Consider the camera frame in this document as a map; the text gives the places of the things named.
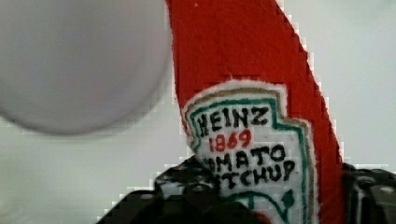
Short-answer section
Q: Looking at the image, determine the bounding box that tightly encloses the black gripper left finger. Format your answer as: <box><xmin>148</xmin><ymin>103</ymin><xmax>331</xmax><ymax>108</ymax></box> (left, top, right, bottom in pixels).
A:
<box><xmin>96</xmin><ymin>157</ymin><xmax>259</xmax><ymax>224</ymax></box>

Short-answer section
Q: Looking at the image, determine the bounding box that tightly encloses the round purple plate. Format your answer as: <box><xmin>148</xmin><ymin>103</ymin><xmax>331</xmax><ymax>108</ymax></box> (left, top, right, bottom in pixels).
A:
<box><xmin>0</xmin><ymin>0</ymin><xmax>171</xmax><ymax>135</ymax></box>

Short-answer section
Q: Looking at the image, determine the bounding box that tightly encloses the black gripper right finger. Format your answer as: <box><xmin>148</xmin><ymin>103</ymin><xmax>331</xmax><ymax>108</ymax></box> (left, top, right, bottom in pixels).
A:
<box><xmin>342</xmin><ymin>163</ymin><xmax>396</xmax><ymax>224</ymax></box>

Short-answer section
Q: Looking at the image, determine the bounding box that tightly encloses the red plush ketchup bottle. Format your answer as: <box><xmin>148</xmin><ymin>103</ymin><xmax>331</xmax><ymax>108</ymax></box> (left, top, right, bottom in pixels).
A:
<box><xmin>165</xmin><ymin>0</ymin><xmax>346</xmax><ymax>224</ymax></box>

